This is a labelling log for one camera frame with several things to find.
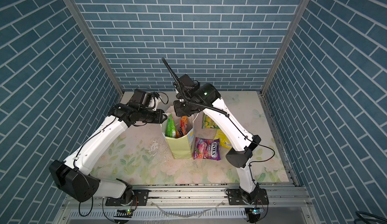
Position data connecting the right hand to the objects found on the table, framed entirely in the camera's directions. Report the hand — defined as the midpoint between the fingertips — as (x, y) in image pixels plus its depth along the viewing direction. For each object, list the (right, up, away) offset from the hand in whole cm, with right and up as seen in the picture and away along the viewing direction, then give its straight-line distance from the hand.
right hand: (179, 111), depth 69 cm
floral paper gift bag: (0, -20, +9) cm, 22 cm away
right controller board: (+36, -50, +3) cm, 61 cm away
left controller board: (-27, -50, +3) cm, 57 cm away
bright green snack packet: (-5, -10, +7) cm, 13 cm away
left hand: (-6, -3, +7) cm, 10 cm away
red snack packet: (+1, -10, +9) cm, 13 cm away
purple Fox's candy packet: (+14, -23, +17) cm, 32 cm away
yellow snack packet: (+24, -19, +22) cm, 38 cm away
